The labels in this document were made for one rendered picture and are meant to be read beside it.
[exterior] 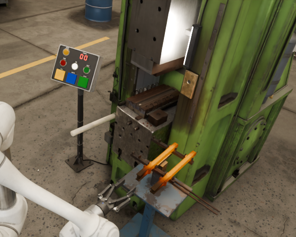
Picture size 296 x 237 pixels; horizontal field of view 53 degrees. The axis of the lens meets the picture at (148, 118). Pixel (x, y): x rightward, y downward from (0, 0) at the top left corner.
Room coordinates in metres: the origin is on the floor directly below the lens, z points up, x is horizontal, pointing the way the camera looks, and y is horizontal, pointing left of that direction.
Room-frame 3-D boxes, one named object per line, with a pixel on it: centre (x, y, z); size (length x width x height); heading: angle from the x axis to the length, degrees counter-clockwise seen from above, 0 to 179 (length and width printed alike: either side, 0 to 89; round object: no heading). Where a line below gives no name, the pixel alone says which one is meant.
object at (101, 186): (1.76, 0.14, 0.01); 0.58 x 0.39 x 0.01; 51
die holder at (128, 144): (1.94, -0.07, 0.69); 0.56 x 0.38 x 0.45; 141
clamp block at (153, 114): (1.74, -0.07, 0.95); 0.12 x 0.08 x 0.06; 141
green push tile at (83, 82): (1.94, 0.53, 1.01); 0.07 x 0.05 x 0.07; 76
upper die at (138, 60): (1.96, -0.02, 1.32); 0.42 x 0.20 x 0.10; 141
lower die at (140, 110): (1.96, -0.02, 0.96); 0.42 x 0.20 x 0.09; 141
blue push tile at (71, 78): (1.96, 0.63, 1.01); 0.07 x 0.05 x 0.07; 76
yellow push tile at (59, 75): (1.98, 0.72, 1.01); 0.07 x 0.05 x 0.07; 76
